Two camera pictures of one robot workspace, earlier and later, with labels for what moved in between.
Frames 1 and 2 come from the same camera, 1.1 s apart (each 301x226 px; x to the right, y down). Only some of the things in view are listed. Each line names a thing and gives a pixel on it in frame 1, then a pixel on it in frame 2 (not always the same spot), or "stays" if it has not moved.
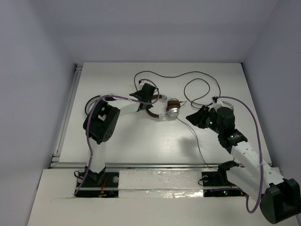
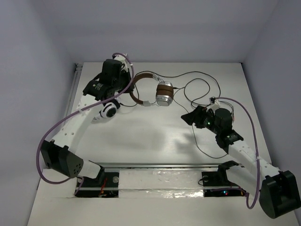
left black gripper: x=145 y=93 to x=122 y=85
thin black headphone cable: x=198 y=144 to x=193 y=129
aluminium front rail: x=150 y=166 stays
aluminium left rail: x=78 y=68 stays
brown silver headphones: x=173 y=107 to x=164 y=91
